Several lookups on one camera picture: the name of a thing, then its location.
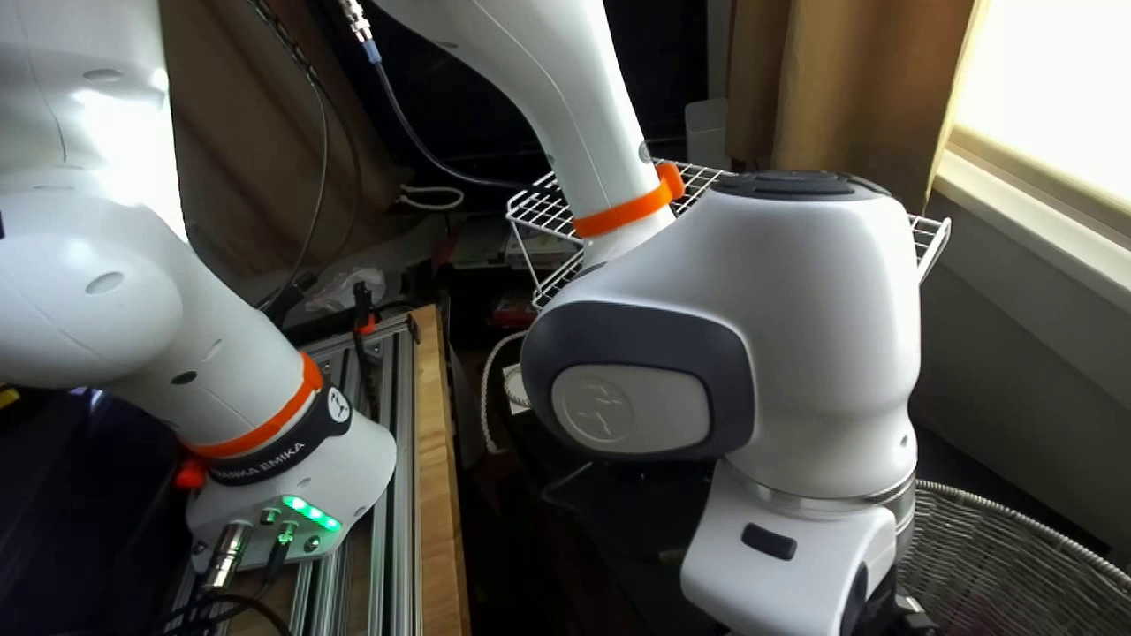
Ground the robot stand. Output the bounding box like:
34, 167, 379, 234
159, 305, 471, 636

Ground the translucent plastic container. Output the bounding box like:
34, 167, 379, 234
685, 98, 732, 170

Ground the brown curtain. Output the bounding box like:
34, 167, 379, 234
159, 0, 409, 282

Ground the tan curtain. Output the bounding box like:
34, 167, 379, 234
726, 0, 978, 215

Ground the window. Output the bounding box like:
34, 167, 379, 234
933, 0, 1131, 257

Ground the white wire shoe rack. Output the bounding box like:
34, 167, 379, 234
505, 159, 952, 312

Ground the white cable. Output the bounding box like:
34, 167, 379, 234
396, 184, 466, 212

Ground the white wire basket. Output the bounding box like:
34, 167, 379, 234
894, 479, 1131, 636

